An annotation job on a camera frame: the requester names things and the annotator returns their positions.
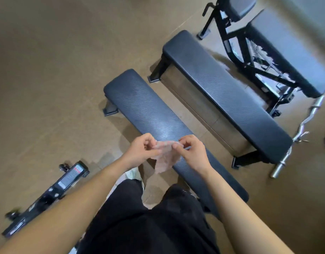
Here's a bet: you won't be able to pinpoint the chrome curl barbell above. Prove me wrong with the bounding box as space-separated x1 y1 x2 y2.
270 95 325 179

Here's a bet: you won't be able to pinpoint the person's black shorts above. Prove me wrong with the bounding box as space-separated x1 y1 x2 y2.
77 179 222 254

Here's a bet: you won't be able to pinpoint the clear plastic wrapper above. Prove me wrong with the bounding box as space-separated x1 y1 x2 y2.
151 140 185 174

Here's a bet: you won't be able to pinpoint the person's right hand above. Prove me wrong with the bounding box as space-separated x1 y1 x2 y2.
172 134 213 176

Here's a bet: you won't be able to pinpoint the black adjustable weight bench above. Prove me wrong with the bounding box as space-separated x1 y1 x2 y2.
196 0 325 118

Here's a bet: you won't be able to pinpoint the black metal equipment base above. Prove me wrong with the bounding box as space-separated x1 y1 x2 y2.
2 161 90 239

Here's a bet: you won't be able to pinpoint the black padded flat bench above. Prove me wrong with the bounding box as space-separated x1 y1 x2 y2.
103 69 249 220
148 30 294 170

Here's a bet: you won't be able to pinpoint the person's light shoe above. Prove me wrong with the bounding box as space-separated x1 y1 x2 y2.
125 167 145 190

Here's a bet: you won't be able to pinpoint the person's left hand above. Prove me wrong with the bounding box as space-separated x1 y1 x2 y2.
122 133 163 170

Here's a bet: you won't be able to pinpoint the person's left forearm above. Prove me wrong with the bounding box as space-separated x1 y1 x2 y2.
0 156 134 254

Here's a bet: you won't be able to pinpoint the person's right forearm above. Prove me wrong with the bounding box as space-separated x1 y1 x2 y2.
202 167 295 254

